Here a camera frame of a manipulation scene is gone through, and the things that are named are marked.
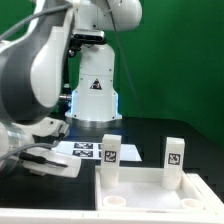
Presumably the grey arm hose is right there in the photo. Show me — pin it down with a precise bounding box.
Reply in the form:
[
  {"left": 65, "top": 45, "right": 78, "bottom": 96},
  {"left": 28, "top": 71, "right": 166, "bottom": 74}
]
[{"left": 0, "top": 1, "right": 74, "bottom": 43}]

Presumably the white L-shaped obstacle wall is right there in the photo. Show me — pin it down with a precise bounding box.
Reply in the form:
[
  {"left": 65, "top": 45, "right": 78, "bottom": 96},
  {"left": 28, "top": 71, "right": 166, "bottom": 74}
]
[{"left": 0, "top": 174, "right": 224, "bottom": 224}]

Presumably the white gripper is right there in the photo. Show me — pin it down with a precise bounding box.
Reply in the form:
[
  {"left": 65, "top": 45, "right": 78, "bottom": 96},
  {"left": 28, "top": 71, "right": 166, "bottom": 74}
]
[{"left": 19, "top": 147, "right": 81, "bottom": 178}]

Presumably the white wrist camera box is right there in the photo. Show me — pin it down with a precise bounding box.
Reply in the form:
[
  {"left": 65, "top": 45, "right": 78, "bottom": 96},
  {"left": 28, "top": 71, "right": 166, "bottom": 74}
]
[{"left": 32, "top": 117, "right": 69, "bottom": 138}]

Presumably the white sheet with tags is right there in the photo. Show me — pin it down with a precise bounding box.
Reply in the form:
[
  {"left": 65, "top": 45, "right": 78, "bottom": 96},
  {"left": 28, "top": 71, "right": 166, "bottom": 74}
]
[{"left": 54, "top": 141, "right": 141, "bottom": 162}]

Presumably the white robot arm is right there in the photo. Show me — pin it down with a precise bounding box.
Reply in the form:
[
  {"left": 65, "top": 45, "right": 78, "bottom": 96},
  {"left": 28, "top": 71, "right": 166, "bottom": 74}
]
[{"left": 0, "top": 0, "right": 142, "bottom": 178}]

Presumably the white square table top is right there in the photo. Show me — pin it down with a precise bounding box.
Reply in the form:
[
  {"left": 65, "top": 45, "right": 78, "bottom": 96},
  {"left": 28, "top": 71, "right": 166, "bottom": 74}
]
[{"left": 95, "top": 166, "right": 224, "bottom": 215}]

